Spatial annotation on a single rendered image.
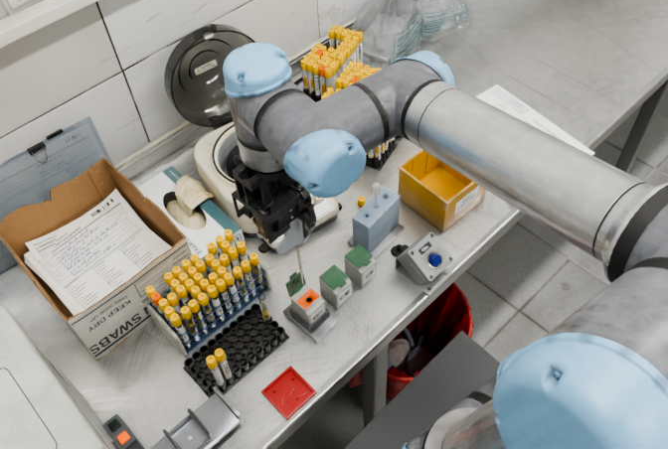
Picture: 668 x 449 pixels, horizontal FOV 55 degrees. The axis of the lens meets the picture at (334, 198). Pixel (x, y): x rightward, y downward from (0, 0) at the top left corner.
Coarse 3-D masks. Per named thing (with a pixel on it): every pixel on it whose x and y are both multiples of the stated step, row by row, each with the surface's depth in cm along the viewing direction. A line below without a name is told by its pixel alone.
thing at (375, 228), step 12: (384, 192) 125; (372, 204) 123; (384, 204) 123; (396, 204) 125; (360, 216) 122; (372, 216) 121; (384, 216) 123; (396, 216) 128; (360, 228) 122; (372, 228) 121; (384, 228) 126; (396, 228) 130; (348, 240) 129; (360, 240) 125; (372, 240) 124; (384, 240) 129; (372, 252) 127
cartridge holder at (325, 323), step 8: (288, 312) 119; (328, 312) 116; (296, 320) 117; (320, 320) 116; (328, 320) 117; (336, 320) 117; (304, 328) 116; (312, 328) 115; (320, 328) 116; (328, 328) 116; (312, 336) 115; (320, 336) 115
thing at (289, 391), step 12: (288, 372) 113; (276, 384) 111; (288, 384) 111; (300, 384) 111; (276, 396) 110; (288, 396) 110; (300, 396) 110; (312, 396) 109; (276, 408) 108; (288, 408) 108
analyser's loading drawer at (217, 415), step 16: (208, 400) 106; (224, 400) 104; (192, 416) 101; (208, 416) 104; (224, 416) 104; (240, 416) 103; (176, 432) 103; (192, 432) 103; (208, 432) 99; (224, 432) 102; (160, 448) 101; (176, 448) 98; (192, 448) 101; (208, 448) 101
